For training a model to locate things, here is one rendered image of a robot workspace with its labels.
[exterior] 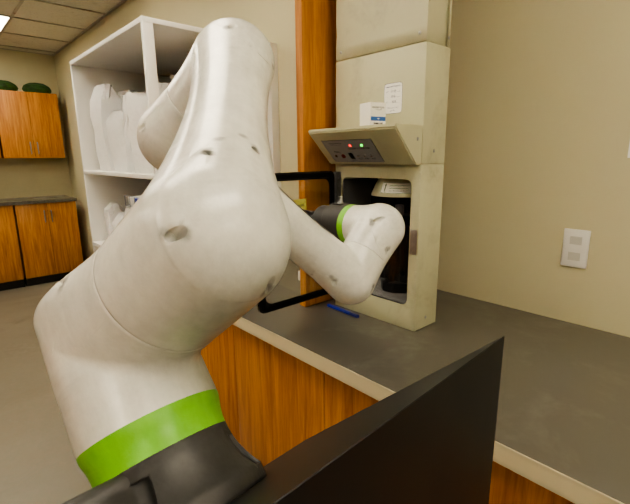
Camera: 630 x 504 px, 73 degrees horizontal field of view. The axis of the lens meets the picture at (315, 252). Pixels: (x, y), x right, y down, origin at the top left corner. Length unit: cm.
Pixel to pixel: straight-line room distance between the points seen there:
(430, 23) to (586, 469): 100
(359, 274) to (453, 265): 86
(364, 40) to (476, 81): 45
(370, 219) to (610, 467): 58
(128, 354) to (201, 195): 15
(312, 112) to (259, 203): 108
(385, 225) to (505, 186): 73
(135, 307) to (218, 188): 11
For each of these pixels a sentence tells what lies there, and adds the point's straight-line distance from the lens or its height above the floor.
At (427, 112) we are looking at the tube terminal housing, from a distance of 120.
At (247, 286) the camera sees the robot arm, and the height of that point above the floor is 134.
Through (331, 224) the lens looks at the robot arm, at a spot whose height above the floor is 128.
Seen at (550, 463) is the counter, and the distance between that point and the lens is 87.
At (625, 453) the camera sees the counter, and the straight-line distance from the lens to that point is 96.
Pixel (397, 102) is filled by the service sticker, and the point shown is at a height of 157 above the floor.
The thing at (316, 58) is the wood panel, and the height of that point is 172.
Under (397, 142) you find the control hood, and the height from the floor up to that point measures 147.
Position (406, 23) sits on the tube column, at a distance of 126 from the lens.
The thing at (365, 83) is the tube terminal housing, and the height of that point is 163.
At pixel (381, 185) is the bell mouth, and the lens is 129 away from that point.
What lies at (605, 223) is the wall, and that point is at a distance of 146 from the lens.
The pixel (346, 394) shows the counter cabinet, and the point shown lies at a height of 85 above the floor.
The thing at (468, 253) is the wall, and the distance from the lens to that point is 163.
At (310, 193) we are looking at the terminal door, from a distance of 130.
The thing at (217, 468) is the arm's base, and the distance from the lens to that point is 40.
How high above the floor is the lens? 143
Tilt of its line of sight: 13 degrees down
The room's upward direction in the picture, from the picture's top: 1 degrees counter-clockwise
